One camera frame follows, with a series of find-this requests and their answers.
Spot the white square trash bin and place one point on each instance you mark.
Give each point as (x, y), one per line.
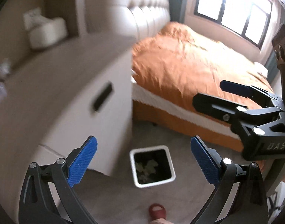
(151, 166)

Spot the crumpled clear plastic bag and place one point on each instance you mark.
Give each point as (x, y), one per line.
(5, 69)

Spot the orange bed cover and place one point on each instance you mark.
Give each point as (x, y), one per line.
(169, 69)

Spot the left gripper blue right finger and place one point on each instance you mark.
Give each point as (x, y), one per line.
(249, 204)

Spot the white tissue box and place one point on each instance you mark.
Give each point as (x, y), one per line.
(46, 32)

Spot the white bedside cabinet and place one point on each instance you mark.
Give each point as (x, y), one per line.
(57, 100)

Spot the white padded headboard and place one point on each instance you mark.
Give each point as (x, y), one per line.
(136, 18)

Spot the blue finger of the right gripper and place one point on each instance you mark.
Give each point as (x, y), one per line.
(237, 89)
(215, 107)

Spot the black framed window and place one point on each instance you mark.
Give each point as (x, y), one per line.
(249, 19)

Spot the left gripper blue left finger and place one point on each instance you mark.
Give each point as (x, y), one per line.
(37, 205)

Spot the red slipper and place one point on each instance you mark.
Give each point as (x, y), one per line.
(157, 212)

